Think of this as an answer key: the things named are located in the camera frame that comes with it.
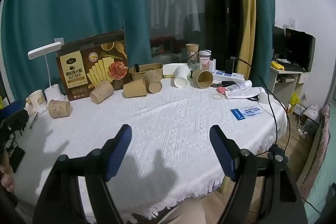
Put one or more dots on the white paper cup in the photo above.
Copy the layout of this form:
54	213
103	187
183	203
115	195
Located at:
181	74

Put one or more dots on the small white box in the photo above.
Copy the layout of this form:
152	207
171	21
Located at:
214	64

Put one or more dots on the black pen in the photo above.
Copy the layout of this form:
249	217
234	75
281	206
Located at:
34	121

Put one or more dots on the person's left hand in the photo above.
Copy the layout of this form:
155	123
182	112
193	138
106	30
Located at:
6	178

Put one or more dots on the white power strip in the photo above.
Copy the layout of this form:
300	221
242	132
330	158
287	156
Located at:
231	75

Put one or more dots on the yellow curtain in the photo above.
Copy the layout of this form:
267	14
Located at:
248	3

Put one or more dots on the white floor appliance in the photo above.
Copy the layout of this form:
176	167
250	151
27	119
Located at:
312	111

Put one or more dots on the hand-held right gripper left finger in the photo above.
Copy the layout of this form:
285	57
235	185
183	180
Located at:
119	153

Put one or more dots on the white book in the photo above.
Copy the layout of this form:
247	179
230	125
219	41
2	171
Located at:
170	69

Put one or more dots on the black flat device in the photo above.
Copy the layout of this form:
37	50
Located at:
16	159

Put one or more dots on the blue and white card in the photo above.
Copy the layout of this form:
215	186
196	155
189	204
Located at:
246	113

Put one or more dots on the white textured tablecloth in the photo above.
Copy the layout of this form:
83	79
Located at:
170	121

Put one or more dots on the white printed mug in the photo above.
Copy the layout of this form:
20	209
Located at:
39	102

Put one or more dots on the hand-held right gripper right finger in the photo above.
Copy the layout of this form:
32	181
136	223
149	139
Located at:
223	154

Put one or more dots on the black remote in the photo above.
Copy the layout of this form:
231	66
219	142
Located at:
227	82

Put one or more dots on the pink sponge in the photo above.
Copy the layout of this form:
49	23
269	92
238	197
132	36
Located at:
221	90

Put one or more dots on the rubber band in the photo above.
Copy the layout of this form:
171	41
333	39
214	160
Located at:
212	97

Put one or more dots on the pink patterned cloth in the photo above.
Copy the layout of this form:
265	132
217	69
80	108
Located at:
321	140

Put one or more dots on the white wall socket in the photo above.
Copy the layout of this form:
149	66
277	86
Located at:
292	23

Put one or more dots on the black power adapter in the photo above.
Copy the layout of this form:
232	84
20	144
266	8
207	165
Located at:
230	65

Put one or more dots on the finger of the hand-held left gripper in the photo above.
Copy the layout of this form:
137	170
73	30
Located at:
17	120
10	109

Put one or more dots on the white desk lamp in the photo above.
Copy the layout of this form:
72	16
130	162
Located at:
44	50

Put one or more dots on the brown paper bowl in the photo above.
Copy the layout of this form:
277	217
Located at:
147	72

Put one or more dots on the brown paper cup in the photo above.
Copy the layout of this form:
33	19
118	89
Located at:
192	52
101	92
134	90
200	75
152	81
59	109

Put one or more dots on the yellow plastic bag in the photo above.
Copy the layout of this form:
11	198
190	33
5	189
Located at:
295	100

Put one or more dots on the yellow packet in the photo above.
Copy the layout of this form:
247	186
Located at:
278	65

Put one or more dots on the white computer desk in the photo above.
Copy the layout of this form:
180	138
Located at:
288	79

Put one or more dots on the white paper leaflet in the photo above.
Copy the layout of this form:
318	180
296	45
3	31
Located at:
246	94

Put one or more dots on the clear jar white lid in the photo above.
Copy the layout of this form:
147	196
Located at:
205	61

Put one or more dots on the black monitor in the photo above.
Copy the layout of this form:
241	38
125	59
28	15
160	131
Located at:
299	48

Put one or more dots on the brown cracker box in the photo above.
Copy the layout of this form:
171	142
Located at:
78	74

